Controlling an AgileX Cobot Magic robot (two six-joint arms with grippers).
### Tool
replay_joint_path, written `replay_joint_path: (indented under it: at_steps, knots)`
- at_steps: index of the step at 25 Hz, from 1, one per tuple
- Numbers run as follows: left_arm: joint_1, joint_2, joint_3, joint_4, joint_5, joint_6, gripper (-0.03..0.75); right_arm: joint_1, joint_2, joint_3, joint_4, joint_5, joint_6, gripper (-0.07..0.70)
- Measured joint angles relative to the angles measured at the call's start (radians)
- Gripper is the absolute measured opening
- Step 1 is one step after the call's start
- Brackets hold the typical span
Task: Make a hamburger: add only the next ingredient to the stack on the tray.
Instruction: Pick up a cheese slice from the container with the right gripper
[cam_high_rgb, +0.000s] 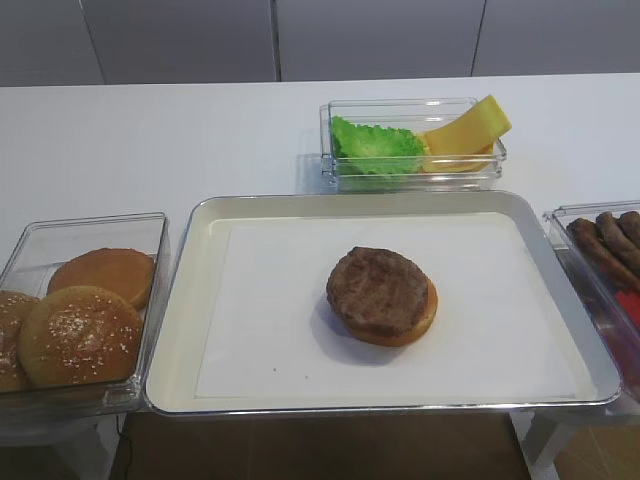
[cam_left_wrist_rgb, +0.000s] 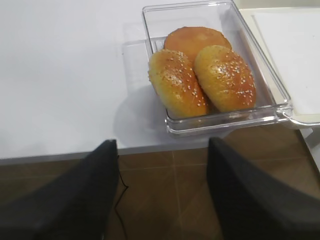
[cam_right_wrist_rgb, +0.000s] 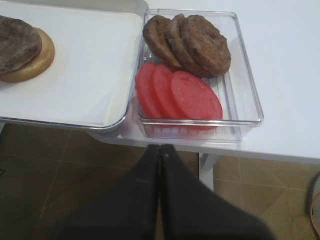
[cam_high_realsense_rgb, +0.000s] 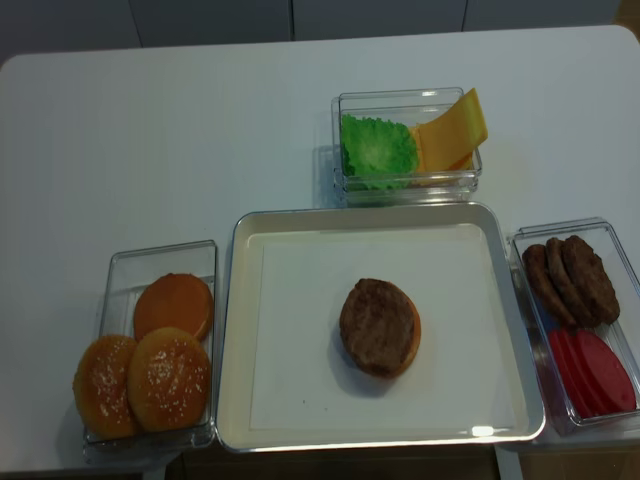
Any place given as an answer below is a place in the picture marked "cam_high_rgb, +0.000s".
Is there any yellow cheese slice top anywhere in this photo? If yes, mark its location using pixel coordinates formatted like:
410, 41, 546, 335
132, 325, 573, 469
423, 95, 512, 155

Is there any yellow cheese slice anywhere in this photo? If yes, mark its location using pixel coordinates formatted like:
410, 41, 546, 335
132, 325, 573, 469
421, 144, 494, 174
423, 95, 512, 155

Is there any green lettuce leaf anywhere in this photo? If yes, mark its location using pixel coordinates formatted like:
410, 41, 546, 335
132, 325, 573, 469
331, 116, 427, 177

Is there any clear lettuce cheese container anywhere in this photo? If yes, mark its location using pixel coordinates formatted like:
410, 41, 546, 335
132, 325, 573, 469
320, 97, 507, 192

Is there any silver metal tray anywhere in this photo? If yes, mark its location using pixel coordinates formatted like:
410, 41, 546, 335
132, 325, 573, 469
146, 191, 620, 415

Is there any brown meat patty on bun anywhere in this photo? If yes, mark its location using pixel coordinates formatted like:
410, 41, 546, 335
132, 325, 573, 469
326, 247, 429, 334

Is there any bottom burger bun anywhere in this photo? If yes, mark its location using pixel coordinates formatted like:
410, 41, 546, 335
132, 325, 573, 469
344, 279, 439, 348

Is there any yellow cheese slice lower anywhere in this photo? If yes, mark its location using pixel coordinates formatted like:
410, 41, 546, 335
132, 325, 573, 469
421, 144, 494, 174

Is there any plain bun half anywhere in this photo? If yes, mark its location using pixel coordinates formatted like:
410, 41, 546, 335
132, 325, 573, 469
47, 248, 155, 310

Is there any white paper sheet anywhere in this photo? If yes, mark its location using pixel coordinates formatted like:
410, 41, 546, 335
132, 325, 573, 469
197, 213, 596, 404

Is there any clear bun container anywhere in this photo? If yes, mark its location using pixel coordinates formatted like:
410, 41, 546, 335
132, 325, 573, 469
1, 213, 170, 425

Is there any sesame bun top right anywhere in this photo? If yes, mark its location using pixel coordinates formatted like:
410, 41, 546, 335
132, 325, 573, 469
17, 286, 144, 388

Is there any sesame bun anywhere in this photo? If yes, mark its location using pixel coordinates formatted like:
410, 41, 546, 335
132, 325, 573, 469
17, 286, 144, 388
0, 290, 39, 393

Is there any clear patty tomato container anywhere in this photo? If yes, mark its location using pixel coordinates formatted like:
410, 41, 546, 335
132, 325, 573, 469
543, 200, 639, 423

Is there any brown patty left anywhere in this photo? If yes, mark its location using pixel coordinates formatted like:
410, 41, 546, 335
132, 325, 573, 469
567, 218, 639, 293

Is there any brown patty middle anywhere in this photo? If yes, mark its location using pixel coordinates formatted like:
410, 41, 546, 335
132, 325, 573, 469
596, 212, 639, 276

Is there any brown patty right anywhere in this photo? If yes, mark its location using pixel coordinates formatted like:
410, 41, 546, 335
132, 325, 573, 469
618, 211, 640, 248

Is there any sesame bun top left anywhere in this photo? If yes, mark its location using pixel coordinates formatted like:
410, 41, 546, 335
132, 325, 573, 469
0, 290, 39, 393

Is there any red tomato slice front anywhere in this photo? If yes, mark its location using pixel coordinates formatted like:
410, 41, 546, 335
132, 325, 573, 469
615, 291, 640, 328

